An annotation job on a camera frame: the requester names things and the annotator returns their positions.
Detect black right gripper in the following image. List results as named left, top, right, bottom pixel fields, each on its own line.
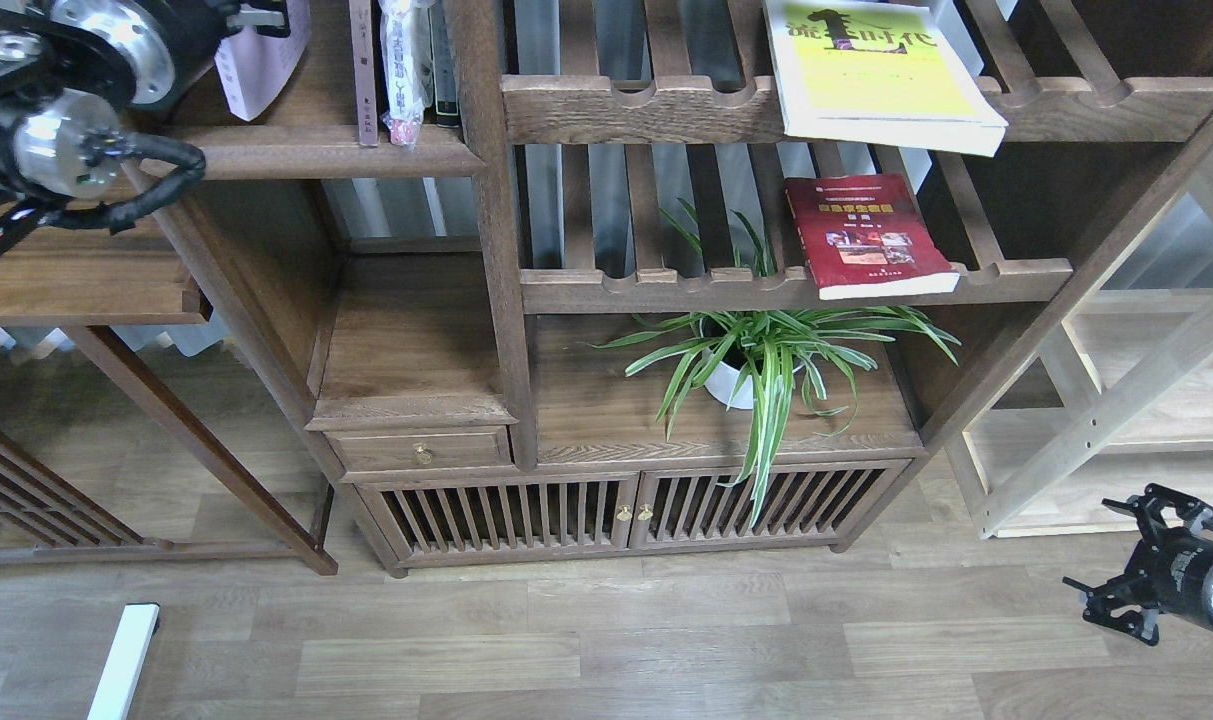
left=1063, top=484, right=1213, bottom=646

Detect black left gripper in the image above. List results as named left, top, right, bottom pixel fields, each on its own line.
left=50, top=1, right=291, bottom=109

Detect white pale purple book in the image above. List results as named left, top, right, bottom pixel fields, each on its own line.
left=216, top=1, right=312, bottom=120

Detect yellow cover book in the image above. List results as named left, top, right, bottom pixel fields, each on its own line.
left=763, top=1, right=1007, bottom=158

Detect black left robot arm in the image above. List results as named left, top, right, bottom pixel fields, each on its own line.
left=0, top=1, right=312, bottom=258

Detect light wooden shelf rack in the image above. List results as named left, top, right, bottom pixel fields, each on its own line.
left=944, top=118, right=1213, bottom=541

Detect brown spine book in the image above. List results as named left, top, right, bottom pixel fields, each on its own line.
left=347, top=0, right=378, bottom=147

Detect plastic wrapped white book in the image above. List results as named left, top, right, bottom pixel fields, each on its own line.
left=378, top=1, right=434, bottom=149

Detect dark spine book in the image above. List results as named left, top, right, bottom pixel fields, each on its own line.
left=428, top=1, right=463, bottom=128

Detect spider plant green leaves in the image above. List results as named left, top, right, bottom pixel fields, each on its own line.
left=588, top=199, right=959, bottom=528

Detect red cover book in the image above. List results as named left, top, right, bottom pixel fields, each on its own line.
left=784, top=175, right=961, bottom=299

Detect brass drawer knob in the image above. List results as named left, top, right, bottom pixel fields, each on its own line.
left=411, top=442, right=434, bottom=465

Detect dark wooden bookshelf cabinet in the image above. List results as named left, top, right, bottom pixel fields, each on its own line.
left=0, top=1, right=1213, bottom=575

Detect white plant pot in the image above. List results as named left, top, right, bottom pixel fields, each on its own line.
left=696, top=312, right=807, bottom=415

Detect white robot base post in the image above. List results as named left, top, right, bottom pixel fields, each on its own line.
left=86, top=602, right=161, bottom=719

